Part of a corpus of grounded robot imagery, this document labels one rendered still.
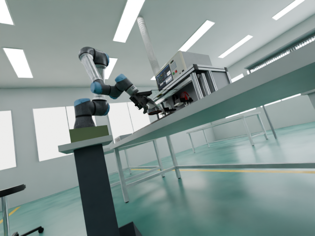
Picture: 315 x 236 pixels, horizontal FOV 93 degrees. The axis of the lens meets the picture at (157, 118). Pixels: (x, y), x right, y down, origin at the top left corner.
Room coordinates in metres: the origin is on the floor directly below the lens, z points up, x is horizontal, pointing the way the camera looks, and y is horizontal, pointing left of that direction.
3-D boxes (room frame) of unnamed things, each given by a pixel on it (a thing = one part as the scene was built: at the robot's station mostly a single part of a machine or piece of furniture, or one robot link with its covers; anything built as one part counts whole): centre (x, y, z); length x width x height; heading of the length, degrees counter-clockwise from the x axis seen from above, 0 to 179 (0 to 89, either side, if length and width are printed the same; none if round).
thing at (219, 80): (1.24, -0.60, 0.91); 0.28 x 0.03 x 0.32; 124
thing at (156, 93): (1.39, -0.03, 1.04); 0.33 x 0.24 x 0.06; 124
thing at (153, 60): (2.70, -0.20, 2.42); 0.43 x 0.31 x 1.79; 34
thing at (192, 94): (1.43, -0.30, 0.92); 0.66 x 0.01 x 0.30; 34
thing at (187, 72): (1.47, -0.36, 1.09); 0.68 x 0.44 x 0.05; 34
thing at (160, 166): (3.38, 1.06, 0.37); 1.85 x 1.10 x 0.75; 34
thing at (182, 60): (1.46, -0.37, 1.22); 0.44 x 0.39 x 0.20; 34
